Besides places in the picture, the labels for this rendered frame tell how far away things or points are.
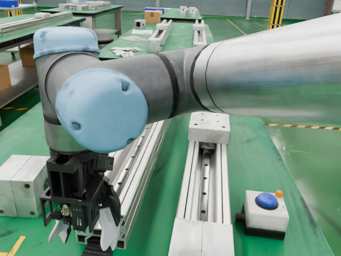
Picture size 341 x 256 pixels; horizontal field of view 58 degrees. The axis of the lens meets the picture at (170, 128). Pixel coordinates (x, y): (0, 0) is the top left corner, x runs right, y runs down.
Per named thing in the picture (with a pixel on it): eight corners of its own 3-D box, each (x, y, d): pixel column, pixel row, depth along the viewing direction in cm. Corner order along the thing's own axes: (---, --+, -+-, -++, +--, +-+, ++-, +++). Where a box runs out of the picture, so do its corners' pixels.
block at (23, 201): (49, 218, 66) (44, 182, 62) (-3, 216, 66) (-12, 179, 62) (65, 190, 75) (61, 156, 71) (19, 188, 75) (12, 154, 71)
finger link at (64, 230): (35, 257, 50) (46, 217, 45) (53, 230, 55) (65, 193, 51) (53, 264, 50) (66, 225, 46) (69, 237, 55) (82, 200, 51)
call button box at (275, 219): (284, 241, 63) (290, 216, 60) (236, 234, 64) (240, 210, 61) (277, 215, 70) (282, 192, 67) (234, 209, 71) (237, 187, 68)
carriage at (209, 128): (227, 153, 83) (230, 131, 80) (186, 149, 84) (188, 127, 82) (226, 129, 98) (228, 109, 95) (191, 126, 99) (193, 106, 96)
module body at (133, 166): (126, 250, 59) (125, 215, 55) (76, 243, 60) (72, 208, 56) (176, 105, 131) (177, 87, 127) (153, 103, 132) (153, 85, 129)
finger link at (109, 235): (102, 272, 49) (79, 227, 45) (114, 244, 54) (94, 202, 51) (121, 270, 48) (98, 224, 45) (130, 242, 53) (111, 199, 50)
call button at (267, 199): (277, 212, 63) (279, 204, 62) (257, 210, 63) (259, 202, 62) (274, 200, 66) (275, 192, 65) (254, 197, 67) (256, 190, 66)
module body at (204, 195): (226, 264, 57) (231, 228, 53) (172, 256, 58) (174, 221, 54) (220, 109, 129) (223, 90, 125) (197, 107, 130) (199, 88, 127)
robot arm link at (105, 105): (183, 64, 28) (135, 43, 37) (59, 86, 24) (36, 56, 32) (182, 138, 32) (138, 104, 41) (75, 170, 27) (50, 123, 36)
